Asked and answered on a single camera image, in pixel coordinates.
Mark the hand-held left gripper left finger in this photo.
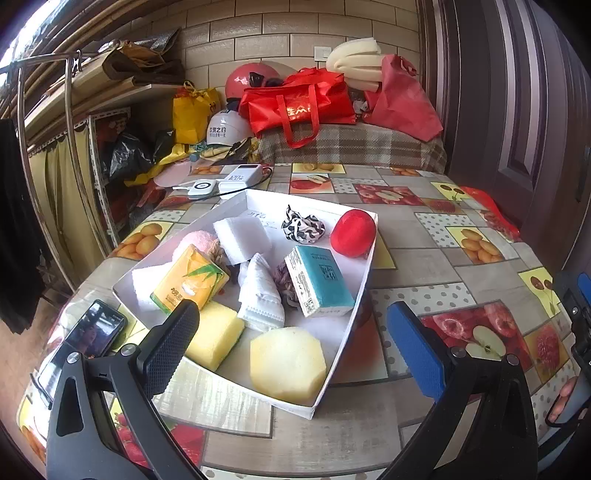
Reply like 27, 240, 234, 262
46, 299, 201, 480

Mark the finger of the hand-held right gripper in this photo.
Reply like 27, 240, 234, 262
551, 271, 583, 319

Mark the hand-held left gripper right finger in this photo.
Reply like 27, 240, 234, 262
387, 301, 539, 480

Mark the yellow rectangular sponge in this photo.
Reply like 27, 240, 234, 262
185, 301, 245, 372

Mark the small white foam piece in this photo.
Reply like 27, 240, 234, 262
131, 265, 160, 303

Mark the yellow green tissue packet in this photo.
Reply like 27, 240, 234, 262
150, 244, 230, 315

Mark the tan braided rope knot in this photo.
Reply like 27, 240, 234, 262
207, 242, 230, 269

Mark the white face mask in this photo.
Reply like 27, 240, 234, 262
237, 253, 286, 332

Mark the pink plush toy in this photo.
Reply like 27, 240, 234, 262
172, 230, 220, 268

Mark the yellow hexagonal sponge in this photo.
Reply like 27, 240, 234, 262
250, 326, 328, 402

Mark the teal tissue packet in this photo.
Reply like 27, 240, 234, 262
284, 244, 356, 319

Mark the brown braided rope knot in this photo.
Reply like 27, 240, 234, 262
272, 261, 298, 305

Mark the red ball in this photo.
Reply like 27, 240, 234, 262
330, 209, 377, 257

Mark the white foam block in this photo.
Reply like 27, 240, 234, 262
213, 216, 273, 266

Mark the black white scrunchie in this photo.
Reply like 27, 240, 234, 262
281, 205, 326, 243

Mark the white cardboard box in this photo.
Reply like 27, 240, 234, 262
112, 187, 380, 421

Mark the person's right hand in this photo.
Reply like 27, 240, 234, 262
551, 376, 578, 418

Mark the black smartphone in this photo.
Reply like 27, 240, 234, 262
37, 299, 129, 407

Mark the fruit printed tablecloth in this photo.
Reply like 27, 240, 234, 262
18, 161, 578, 480

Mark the white round charger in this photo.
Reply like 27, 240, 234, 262
187, 180, 218, 200

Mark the pink sun hat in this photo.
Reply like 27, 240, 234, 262
152, 161, 192, 188

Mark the brown panelled door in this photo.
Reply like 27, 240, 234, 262
443, 0, 591, 259

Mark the white power bank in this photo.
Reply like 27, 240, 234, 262
218, 164, 262, 193

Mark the yellow curtain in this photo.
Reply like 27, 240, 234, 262
28, 134, 107, 278

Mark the black hanging garment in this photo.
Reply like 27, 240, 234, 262
0, 117, 47, 333

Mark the yellow cloth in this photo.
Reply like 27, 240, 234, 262
124, 143, 195, 188

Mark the large black plastic bag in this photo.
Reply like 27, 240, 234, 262
104, 133, 153, 185

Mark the small black plastic bag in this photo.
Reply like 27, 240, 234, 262
152, 130, 175, 162

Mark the plaid covered box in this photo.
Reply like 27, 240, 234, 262
256, 122, 448, 174

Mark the white helmet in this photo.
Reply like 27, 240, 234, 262
203, 111, 252, 148

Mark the yellow bag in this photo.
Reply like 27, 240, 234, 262
173, 80, 221, 145

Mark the red plastic bag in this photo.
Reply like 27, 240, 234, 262
365, 54, 444, 141

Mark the red gift bag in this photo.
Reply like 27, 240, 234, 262
238, 67, 358, 149

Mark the chrome pipe rack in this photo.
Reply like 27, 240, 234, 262
0, 46, 121, 296

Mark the stack of wooden boards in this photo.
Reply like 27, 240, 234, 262
23, 28, 185, 134

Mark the pink helmet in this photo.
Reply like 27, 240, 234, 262
225, 62, 280, 100

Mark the white foam stack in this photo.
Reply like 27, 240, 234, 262
325, 38, 383, 90

